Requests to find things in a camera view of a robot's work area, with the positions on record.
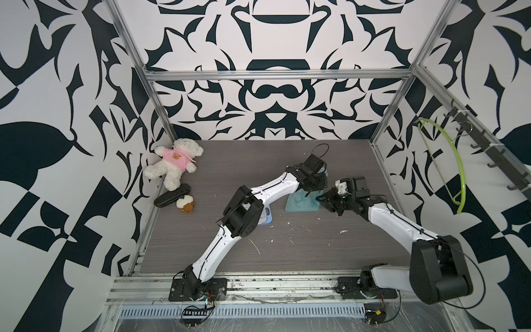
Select teal transparent ruler set case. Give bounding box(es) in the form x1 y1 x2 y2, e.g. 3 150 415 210
285 187 326 212

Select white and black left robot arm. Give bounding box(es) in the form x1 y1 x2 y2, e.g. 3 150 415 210
182 154 327 294

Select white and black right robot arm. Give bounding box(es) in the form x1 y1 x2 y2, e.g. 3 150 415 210
316 177 474 304

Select blue ruler set case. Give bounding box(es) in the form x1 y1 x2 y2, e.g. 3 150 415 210
257 205 272 226

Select small brown white plush toy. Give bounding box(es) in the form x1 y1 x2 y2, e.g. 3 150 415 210
176 194 195 213

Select white teddy bear pink shirt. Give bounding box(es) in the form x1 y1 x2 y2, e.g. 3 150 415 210
143 138 204 192

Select black glasses case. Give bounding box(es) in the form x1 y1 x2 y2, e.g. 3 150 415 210
153 183 191 208

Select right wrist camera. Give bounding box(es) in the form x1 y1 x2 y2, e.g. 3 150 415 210
335 180 348 196

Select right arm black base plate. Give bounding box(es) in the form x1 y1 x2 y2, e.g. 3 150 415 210
335 277 398 300

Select green hanging hoop cable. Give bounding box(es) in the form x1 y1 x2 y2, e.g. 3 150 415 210
415 118 467 215

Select yellow black connector with cables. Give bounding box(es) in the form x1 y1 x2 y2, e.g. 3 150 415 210
365 306 387 326

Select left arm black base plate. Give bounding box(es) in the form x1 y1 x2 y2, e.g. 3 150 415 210
168 278 228 302

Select black wall hook rail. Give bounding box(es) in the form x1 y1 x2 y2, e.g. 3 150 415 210
445 99 530 200

